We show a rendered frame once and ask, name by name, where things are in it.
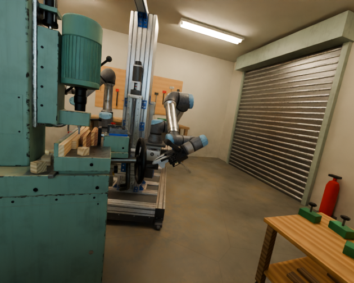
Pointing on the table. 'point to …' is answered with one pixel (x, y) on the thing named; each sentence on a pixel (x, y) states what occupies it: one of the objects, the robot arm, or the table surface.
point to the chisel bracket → (75, 118)
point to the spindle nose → (80, 99)
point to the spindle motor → (81, 51)
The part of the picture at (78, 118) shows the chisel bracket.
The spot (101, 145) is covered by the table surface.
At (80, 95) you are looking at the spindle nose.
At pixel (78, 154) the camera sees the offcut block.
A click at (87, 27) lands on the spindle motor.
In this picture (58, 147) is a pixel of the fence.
